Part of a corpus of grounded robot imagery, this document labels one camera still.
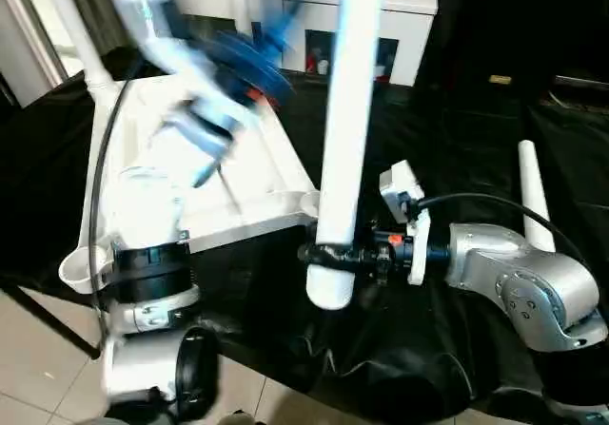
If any white plastic table top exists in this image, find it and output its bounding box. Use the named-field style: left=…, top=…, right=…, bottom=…
left=59, top=72, right=330, bottom=296

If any black work surface mat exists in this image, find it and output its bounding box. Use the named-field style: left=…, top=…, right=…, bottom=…
left=0, top=47, right=609, bottom=421

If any white glass-door cabinet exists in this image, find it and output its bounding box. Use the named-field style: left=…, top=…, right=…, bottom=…
left=151, top=0, right=437, bottom=87

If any black metal bar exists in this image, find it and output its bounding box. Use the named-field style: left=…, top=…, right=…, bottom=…
left=554, top=75, right=609, bottom=88

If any black metal stand leg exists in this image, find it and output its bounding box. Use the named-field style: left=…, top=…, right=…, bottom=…
left=0, top=284, right=104, bottom=359

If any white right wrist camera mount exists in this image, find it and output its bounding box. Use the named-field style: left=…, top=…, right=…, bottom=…
left=379, top=159, right=433, bottom=286

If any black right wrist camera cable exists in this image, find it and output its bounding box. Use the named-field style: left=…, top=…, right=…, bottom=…
left=412, top=192, right=592, bottom=274

